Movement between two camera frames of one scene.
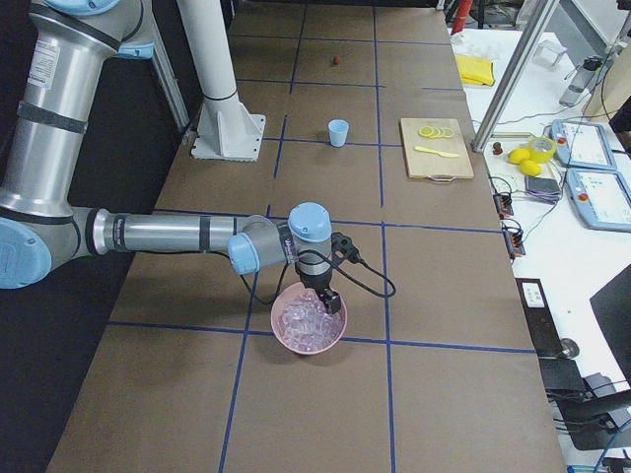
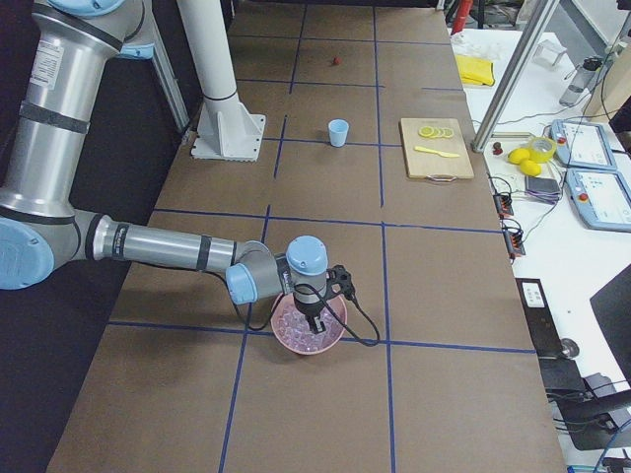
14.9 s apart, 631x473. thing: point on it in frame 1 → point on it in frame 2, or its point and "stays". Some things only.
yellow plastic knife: (440, 153) stays
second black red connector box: (513, 238) stays
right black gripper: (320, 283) → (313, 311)
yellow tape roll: (541, 150) stays
